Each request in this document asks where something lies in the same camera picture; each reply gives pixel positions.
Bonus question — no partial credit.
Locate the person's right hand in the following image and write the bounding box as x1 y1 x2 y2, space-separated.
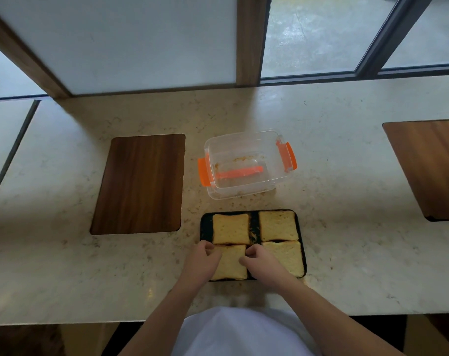
239 244 296 292

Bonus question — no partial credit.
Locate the person's left hand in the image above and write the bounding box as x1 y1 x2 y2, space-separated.
178 240 222 292

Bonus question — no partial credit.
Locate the yellow bread slice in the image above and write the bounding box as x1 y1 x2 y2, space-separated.
212 213 251 245
259 210 299 242
262 241 305 278
210 245 248 281

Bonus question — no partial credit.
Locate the person's right forearm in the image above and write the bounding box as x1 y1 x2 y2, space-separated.
278 279 405 356

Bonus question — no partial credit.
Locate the person's left forearm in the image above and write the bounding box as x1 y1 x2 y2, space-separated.
118 283 195 356

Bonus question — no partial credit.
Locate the black baking tray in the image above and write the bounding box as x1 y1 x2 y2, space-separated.
200 209 307 282

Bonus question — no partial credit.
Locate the person's white shirt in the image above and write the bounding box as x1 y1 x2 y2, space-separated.
171 306 318 356

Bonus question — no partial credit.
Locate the orange plastic bar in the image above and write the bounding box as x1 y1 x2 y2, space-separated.
215 165 264 180

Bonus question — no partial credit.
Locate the dark wooden board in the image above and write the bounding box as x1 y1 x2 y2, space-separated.
90 133 186 236

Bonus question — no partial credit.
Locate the clear container with orange clips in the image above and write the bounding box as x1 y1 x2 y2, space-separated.
197 130 298 200

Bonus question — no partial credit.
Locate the light brown wooden board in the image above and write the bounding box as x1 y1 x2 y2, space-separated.
382 119 449 222

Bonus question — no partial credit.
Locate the slanted wooden beam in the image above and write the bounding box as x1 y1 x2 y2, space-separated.
0 4 72 100

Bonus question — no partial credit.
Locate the wooden post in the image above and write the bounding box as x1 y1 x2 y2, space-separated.
236 0 272 87

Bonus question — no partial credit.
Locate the dark window frame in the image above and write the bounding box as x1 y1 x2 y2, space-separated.
259 0 449 86

